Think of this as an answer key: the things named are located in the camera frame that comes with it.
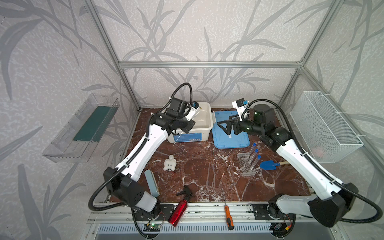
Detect blue capped test tube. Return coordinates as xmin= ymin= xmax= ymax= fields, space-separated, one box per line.
xmin=247 ymin=143 xmax=257 ymax=159
xmin=248 ymin=149 xmax=259 ymax=164
xmin=251 ymin=155 xmax=261 ymax=170

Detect white plastic storage bin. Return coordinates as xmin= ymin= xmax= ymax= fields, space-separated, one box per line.
xmin=167 ymin=102 xmax=214 ymax=143

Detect blue plastic bin lid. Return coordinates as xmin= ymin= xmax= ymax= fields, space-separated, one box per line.
xmin=212 ymin=111 xmax=250 ymax=149

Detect clear test tube rack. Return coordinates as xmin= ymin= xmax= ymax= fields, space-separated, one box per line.
xmin=237 ymin=153 xmax=258 ymax=177

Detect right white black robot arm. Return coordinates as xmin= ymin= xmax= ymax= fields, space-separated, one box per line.
xmin=218 ymin=104 xmax=383 ymax=228

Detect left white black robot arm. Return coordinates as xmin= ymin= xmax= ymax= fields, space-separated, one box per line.
xmin=88 ymin=98 xmax=200 ymax=215

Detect glass stirring rod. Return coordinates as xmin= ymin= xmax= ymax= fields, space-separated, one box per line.
xmin=174 ymin=133 xmax=183 ymax=145

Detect white plush toy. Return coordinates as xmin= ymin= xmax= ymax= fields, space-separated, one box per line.
xmin=163 ymin=155 xmax=177 ymax=172

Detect pink object in basket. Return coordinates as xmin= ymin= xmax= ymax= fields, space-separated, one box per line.
xmin=312 ymin=147 xmax=328 ymax=159

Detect red spray bottle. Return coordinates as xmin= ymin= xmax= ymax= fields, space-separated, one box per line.
xmin=168 ymin=185 xmax=193 ymax=227

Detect green circuit board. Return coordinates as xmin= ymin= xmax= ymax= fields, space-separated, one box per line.
xmin=143 ymin=223 xmax=162 ymax=232

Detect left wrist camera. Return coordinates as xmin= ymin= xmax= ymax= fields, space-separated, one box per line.
xmin=186 ymin=101 xmax=201 ymax=121

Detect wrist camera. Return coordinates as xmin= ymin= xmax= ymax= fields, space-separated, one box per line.
xmin=186 ymin=101 xmax=201 ymax=121
xmin=232 ymin=98 xmax=249 ymax=122

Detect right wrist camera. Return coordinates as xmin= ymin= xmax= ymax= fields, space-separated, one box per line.
xmin=232 ymin=98 xmax=249 ymax=122

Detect white wire mesh basket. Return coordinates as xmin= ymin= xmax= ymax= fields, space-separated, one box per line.
xmin=290 ymin=91 xmax=364 ymax=164

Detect clear acrylic wall shelf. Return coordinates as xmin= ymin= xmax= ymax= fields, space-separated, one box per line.
xmin=42 ymin=94 xmax=120 ymax=163

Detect orange handled screwdriver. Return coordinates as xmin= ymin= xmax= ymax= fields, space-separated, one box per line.
xmin=223 ymin=193 xmax=234 ymax=231

